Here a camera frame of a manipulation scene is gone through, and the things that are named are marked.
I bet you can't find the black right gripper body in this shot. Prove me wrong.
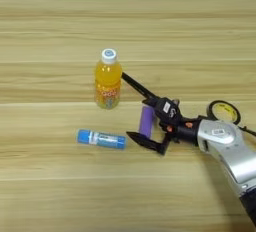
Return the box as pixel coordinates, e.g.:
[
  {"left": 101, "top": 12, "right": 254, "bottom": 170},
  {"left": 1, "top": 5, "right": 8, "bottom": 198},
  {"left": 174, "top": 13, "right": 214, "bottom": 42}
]
[{"left": 143, "top": 96, "right": 203, "bottom": 144}]

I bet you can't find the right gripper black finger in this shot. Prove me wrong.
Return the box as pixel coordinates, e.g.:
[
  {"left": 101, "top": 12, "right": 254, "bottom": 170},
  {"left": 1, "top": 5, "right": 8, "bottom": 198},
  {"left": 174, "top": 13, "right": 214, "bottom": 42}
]
[
  {"left": 125, "top": 130, "right": 173, "bottom": 156},
  {"left": 132, "top": 81, "right": 161, "bottom": 109}
]

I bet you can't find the orange juice bottle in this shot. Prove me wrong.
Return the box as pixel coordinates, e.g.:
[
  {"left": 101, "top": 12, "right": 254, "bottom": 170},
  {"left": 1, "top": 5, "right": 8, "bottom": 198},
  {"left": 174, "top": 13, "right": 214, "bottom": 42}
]
[{"left": 94, "top": 48, "right": 123, "bottom": 111}]

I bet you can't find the blue glue stick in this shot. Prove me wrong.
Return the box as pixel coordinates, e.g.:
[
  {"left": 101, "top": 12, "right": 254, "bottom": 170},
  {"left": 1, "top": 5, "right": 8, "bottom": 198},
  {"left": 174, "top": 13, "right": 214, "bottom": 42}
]
[{"left": 76, "top": 128, "right": 128, "bottom": 151}]

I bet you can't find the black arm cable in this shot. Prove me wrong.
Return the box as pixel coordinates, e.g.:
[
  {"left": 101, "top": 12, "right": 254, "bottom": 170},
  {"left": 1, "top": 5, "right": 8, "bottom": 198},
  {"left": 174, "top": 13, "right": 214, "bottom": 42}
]
[{"left": 237, "top": 125, "right": 256, "bottom": 138}]

